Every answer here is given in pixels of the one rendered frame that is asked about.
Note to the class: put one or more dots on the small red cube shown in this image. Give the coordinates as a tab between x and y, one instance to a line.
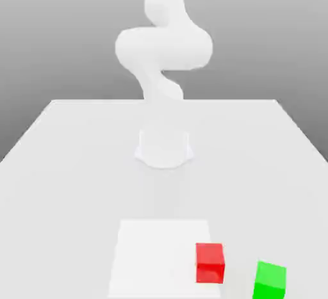
210	263

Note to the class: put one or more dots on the small green cube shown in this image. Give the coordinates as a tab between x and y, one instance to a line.
269	279

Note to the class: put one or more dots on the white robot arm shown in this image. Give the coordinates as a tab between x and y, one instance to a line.
164	48

